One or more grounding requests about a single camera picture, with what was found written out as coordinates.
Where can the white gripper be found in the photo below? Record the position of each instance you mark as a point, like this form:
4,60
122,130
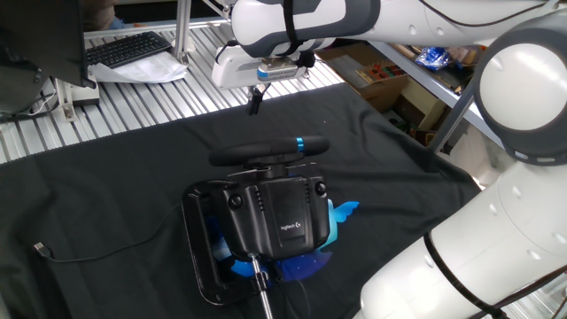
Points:
235,71

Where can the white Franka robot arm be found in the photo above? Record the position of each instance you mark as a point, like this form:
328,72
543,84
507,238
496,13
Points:
509,248

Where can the black Logitech wheel base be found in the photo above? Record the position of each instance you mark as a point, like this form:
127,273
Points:
283,208

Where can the large open cardboard box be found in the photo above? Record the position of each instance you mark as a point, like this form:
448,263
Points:
350,62

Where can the white paper sheets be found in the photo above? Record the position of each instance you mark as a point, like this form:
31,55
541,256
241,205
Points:
150,68

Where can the colourful wooden block set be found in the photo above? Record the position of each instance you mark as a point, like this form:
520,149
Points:
381,71

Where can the black computer keyboard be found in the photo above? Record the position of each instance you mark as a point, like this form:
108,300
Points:
128,48

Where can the brown cardboard box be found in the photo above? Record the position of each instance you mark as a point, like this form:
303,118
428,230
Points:
421,104

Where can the blue plastic bag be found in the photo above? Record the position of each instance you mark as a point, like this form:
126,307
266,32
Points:
432,57

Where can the black table cloth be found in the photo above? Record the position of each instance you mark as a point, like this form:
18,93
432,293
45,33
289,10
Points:
111,199

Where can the silver metal clamp rod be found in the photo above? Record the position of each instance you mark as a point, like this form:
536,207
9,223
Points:
264,292

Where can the black computer monitor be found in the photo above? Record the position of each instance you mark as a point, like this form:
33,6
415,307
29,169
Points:
40,35

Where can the silver wrist camera blue ends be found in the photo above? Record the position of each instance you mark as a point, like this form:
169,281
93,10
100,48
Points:
277,71

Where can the aluminium frame post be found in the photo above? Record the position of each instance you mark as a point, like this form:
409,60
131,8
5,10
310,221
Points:
182,26

